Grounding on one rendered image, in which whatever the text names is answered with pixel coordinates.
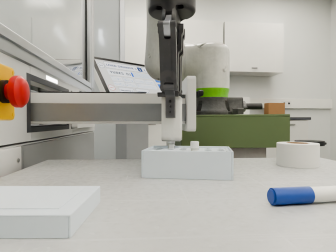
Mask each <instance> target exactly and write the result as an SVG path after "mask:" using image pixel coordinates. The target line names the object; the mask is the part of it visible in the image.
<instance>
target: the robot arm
mask: <svg viewBox="0 0 336 252"><path fill-rule="evenodd" d="M195 12H196V0H146V46H145V59H144V66H145V69H146V71H147V73H148V74H149V76H150V77H152V78H153V79H154V80H157V81H160V90H161V92H158V93H157V96H158V97H161V140H162V141H170V142H180V141H181V140H182V99H185V97H186V95H185V94H182V93H183V91H182V81H183V80H184V79H185V78H186V77H187V76H196V92H197V91H199V90H203V96H201V97H199V98H196V115H241V114H244V112H245V111H246V110H261V109H262V108H263V104H262V103H246V102H245V101H244V100H243V97H228V96H229V91H230V51H229V48H228V46H227V45H225V44H223V43H220V42H195V43H184V40H185V29H184V24H183V23H181V21H183V20H187V19H189V18H191V17H192V16H193V15H194V14H195Z"/></svg>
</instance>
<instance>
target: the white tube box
mask: <svg viewBox="0 0 336 252"><path fill-rule="evenodd" d="M141 178H149V179H187V180H225V181H231V180H232V181H233V180H234V152H233V151H232V150H231V148H230V147H229V146H199V149H198V151H191V146H174V148H168V145H153V146H151V147H148V148H146V149H144V150H142V151H141Z"/></svg>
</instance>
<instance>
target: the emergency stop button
mask: <svg viewBox="0 0 336 252"><path fill-rule="evenodd" d="M4 96H5V98H6V99H7V100H9V102H10V104H11V105H12V106H13V107H15V108H23V107H24V106H25V105H26V104H27V103H28V102H29V99H30V87H29V84H28V82H27V80H26V79H24V78H23V77H22V76H20V75H14V76H12V77H11V78H10V79H9V81H8V83H7V84H6V85H5V86H4Z"/></svg>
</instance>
